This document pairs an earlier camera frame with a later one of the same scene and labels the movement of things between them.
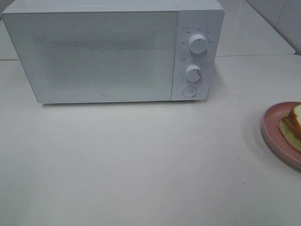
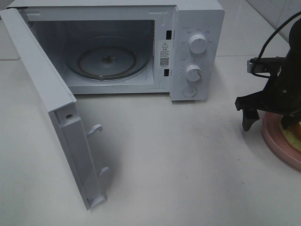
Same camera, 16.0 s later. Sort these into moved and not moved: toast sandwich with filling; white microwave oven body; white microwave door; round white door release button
Moved: white microwave door
Not moved: white microwave oven body; toast sandwich with filling; round white door release button
